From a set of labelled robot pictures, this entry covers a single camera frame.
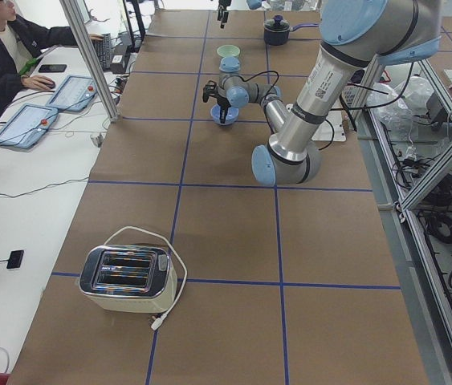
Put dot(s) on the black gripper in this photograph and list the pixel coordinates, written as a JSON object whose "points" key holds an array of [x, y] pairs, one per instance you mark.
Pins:
{"points": [[222, 6], [222, 100]]}

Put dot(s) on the blue bowl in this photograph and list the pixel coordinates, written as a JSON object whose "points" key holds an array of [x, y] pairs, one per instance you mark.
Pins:
{"points": [[230, 117]]}

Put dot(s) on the green bowl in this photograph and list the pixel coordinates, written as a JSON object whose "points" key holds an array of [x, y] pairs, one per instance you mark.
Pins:
{"points": [[228, 50]]}

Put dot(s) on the dark blue saucepan with lid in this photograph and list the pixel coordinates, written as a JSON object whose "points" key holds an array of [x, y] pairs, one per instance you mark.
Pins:
{"points": [[276, 30]]}

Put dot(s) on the black keyboard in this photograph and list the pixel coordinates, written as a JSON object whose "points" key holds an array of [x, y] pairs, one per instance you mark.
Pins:
{"points": [[103, 50]]}

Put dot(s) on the blue teach pendant far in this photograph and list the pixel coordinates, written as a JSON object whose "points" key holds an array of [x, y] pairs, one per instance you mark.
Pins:
{"points": [[73, 94]]}

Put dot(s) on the blue teach pendant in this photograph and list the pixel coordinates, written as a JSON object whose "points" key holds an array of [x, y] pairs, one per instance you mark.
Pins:
{"points": [[27, 126], [73, 94]]}

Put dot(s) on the black smartphone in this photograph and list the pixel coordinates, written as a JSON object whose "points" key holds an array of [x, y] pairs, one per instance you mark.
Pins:
{"points": [[52, 68]]}

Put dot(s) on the cream toaster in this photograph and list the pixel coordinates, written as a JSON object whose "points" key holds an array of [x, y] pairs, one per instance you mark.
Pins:
{"points": [[129, 278]]}

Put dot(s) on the blue teach pendant near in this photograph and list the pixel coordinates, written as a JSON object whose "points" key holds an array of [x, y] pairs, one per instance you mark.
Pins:
{"points": [[27, 126]]}

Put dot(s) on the seated person in black jacket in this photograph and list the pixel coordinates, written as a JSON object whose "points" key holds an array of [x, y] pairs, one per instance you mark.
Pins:
{"points": [[20, 41]]}

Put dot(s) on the small black square device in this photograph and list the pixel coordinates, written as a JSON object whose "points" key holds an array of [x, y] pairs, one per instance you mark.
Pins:
{"points": [[15, 259]]}

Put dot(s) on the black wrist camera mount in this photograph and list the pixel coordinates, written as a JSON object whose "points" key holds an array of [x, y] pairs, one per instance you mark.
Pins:
{"points": [[210, 90]]}

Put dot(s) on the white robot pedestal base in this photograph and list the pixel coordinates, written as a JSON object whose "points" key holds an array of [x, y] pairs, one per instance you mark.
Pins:
{"points": [[332, 128]]}

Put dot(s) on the aluminium frame post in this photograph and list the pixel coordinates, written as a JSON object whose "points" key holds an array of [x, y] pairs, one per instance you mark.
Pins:
{"points": [[75, 20]]}

